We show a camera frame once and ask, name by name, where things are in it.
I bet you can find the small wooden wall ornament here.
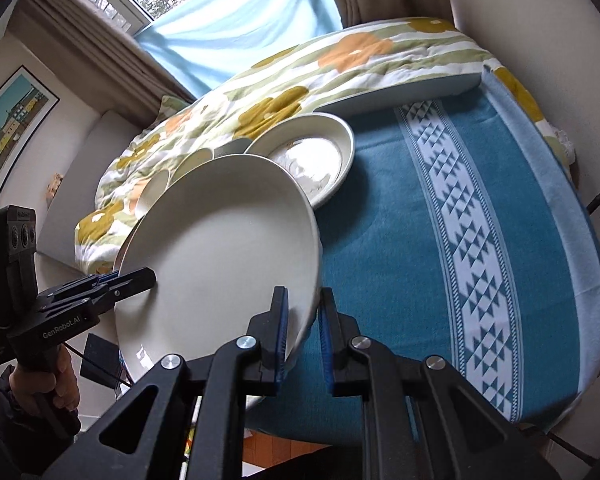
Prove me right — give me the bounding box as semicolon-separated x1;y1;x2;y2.
45;172;64;204

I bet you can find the framed wall poster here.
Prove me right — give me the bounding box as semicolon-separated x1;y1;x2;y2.
0;66;61;196

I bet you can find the person's left hand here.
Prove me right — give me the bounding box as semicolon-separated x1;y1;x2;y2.
7;347;82;413

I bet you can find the large white plate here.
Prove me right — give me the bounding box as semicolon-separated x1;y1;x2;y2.
114;154;323;396
112;212;148;273

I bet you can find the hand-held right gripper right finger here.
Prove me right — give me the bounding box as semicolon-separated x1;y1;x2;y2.
318;288;563;480

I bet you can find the small black box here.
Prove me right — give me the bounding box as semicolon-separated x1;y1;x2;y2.
80;332;121;389

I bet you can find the light blue curtain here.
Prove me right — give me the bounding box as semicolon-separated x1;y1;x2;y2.
132;0;343;101

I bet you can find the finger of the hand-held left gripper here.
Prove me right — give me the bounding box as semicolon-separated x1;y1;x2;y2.
91;267;157;306
77;271;122;286

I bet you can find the floral duvet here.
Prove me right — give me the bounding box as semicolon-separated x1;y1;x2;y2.
75;17;576;276

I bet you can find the thin black cable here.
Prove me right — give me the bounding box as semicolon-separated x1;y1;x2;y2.
64;341;132;387

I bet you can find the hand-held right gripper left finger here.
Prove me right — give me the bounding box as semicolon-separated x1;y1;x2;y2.
45;286;290;480

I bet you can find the printed deep plate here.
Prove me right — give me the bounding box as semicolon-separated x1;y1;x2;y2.
244;112;356;210

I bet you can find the blue patterned tablecloth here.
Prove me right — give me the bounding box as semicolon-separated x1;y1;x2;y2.
245;67;600;448

